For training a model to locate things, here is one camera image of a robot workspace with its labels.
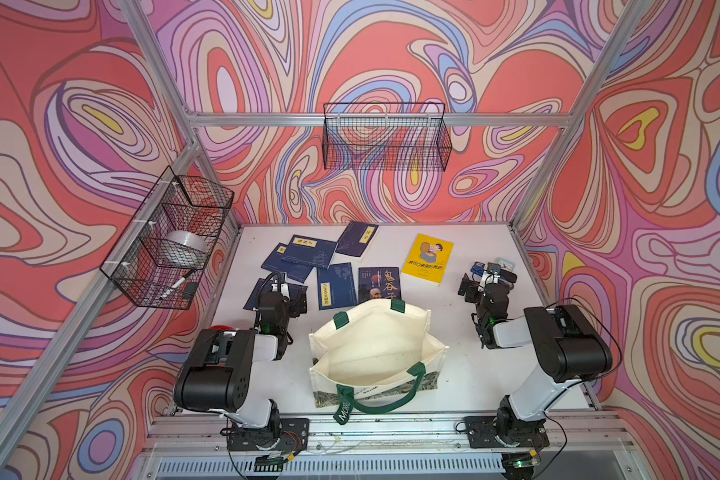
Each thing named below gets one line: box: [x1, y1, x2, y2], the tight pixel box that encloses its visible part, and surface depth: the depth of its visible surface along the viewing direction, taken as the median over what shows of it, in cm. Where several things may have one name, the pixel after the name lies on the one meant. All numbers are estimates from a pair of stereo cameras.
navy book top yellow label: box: [281, 234, 338, 269], surface depth 113 cm
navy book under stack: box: [261, 242, 314, 283], surface depth 109 cm
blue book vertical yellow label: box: [317, 262, 357, 310], surface depth 103 cm
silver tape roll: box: [159, 230, 208, 269], surface depth 73 cm
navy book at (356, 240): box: [334, 221, 380, 263], surface depth 116 cm
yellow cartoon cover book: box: [402, 233, 454, 287], surface depth 110 cm
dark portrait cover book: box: [358, 266, 402, 304], surface depth 103 cm
